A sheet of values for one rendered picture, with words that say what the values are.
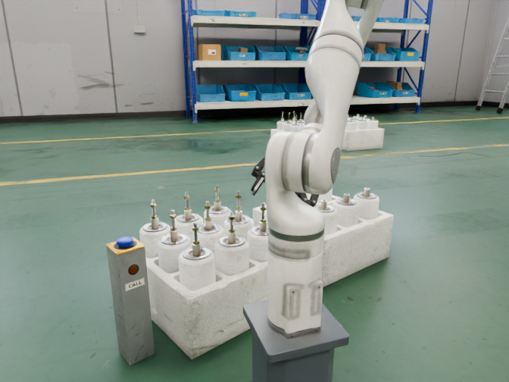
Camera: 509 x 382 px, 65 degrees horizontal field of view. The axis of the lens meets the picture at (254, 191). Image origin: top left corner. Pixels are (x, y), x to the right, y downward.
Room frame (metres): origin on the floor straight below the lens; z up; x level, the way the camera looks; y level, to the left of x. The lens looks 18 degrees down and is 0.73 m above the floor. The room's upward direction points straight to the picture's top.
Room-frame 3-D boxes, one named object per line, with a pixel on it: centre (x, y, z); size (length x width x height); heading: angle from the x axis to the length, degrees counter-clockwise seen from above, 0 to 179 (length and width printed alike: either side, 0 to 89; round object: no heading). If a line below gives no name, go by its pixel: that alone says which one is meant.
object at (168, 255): (1.05, 0.23, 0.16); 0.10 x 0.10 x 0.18
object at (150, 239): (1.14, 0.31, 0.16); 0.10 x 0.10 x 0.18
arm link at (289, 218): (0.60, -0.07, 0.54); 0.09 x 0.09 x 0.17; 66
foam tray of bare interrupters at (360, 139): (3.73, -0.93, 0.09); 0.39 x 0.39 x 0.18; 21
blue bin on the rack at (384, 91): (6.47, -1.89, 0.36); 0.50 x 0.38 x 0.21; 17
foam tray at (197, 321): (1.12, 0.14, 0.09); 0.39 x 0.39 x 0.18; 40
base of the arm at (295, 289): (0.60, -0.07, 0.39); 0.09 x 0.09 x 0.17; 18
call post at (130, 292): (0.88, 0.31, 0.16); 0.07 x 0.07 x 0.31; 40
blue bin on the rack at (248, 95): (5.77, 0.22, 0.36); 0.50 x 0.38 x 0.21; 19
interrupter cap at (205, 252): (0.96, 0.15, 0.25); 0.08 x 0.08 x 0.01
